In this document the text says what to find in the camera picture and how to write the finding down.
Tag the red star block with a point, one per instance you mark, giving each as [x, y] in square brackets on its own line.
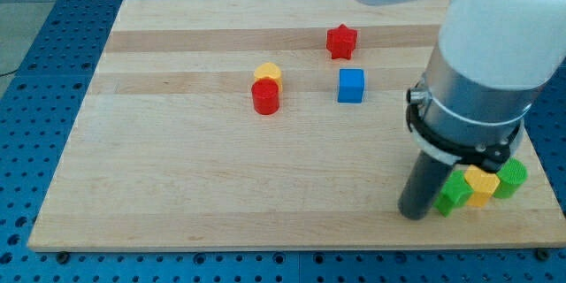
[341, 41]

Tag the green cylinder block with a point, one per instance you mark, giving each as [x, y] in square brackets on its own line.
[511, 176]

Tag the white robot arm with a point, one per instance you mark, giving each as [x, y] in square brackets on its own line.
[490, 63]

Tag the green star block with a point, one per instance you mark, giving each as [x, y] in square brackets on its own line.
[454, 194]

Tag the blue cube block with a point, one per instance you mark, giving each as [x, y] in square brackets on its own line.
[351, 85]

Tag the wooden board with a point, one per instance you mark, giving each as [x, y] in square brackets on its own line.
[167, 152]

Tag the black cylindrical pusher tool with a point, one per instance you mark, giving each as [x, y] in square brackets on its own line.
[423, 186]

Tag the yellow heart block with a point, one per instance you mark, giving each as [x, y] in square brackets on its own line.
[271, 71]

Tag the red cylinder block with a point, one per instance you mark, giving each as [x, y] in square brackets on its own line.
[265, 96]

